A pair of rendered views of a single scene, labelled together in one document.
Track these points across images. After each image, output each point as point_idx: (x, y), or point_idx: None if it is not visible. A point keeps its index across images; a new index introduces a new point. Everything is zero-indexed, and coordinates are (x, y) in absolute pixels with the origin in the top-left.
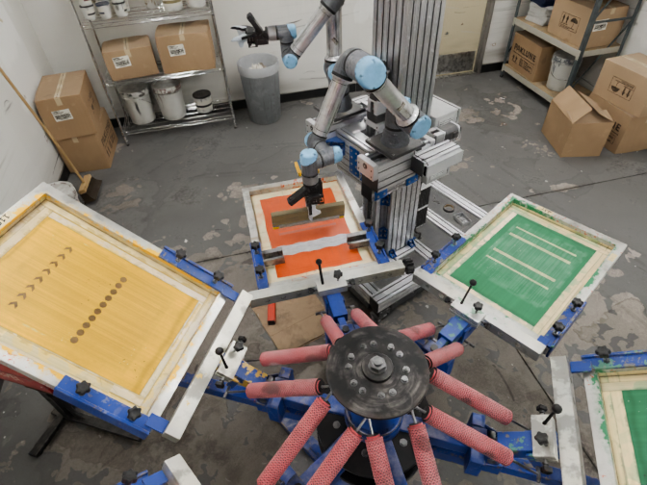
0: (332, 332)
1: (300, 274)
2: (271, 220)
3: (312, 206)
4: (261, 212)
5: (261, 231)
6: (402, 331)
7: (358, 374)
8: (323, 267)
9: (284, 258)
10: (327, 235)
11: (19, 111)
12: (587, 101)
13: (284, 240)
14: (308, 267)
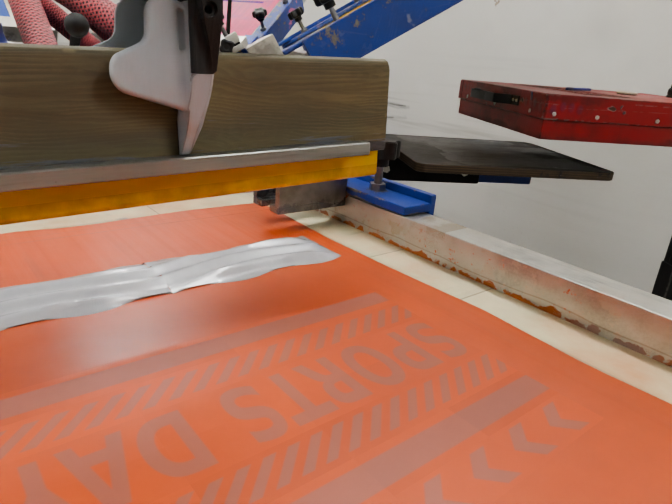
0: (37, 2)
1: (179, 210)
2: (515, 350)
3: (137, 2)
4: (662, 392)
5: (487, 296)
6: None
7: None
8: (82, 227)
9: (274, 234)
10: (59, 327)
11: None
12: None
13: (329, 280)
14: (154, 224)
